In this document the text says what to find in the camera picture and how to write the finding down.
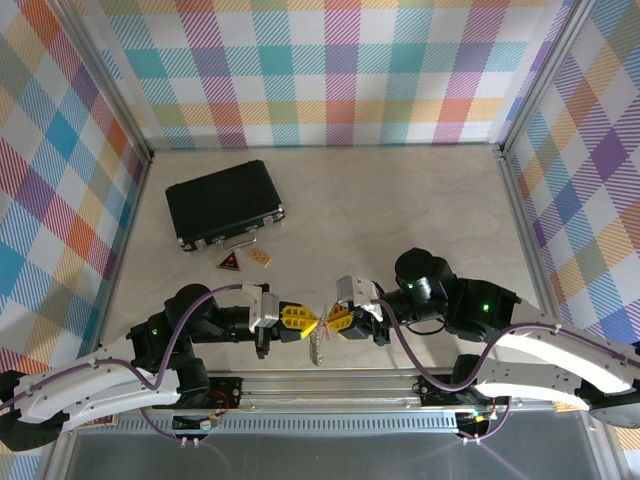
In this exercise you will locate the metal keyring with rings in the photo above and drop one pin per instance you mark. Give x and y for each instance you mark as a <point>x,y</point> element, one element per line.
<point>316,350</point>

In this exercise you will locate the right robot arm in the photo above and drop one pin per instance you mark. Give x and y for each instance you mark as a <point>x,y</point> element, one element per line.
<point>550,365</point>

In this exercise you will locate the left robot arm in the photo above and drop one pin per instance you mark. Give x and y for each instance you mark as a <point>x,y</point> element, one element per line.
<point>90,395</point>

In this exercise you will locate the red triangular card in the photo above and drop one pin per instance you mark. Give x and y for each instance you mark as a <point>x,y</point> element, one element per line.
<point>230,262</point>

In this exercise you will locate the small orange tile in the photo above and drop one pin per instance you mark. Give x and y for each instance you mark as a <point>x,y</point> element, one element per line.
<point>260,257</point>

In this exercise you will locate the black briefcase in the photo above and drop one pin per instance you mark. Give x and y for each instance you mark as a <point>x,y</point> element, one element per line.
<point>220,205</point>

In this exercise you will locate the grey metal panel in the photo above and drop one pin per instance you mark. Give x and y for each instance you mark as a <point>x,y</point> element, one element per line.
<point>325,460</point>

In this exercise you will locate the purple picture card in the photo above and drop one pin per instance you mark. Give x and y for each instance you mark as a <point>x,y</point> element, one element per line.
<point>102,423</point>

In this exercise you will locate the small orange card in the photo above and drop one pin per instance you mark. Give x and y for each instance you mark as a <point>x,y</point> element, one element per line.
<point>567,407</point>

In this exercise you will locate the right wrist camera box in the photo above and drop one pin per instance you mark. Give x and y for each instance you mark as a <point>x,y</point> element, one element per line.
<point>355,292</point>

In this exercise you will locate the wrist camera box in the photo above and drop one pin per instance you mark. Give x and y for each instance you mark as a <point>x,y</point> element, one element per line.
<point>262,307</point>
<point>355,292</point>

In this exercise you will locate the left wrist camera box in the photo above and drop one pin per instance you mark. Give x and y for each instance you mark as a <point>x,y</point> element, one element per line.
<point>262,307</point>

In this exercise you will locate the aluminium mounting rail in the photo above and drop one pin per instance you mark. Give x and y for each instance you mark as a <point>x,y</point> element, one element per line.
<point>325,395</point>

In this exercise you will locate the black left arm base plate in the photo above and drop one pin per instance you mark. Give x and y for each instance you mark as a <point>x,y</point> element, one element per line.
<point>227,392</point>

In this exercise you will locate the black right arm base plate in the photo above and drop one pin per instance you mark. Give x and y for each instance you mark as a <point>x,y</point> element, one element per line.
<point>437,392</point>

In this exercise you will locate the aluminium side rail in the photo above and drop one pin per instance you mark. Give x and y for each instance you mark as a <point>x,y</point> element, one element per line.
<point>515,200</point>
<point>140,190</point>

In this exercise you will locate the aluminium corner post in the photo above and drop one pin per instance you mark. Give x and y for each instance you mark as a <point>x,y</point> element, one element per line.
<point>105,85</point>
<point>545,75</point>

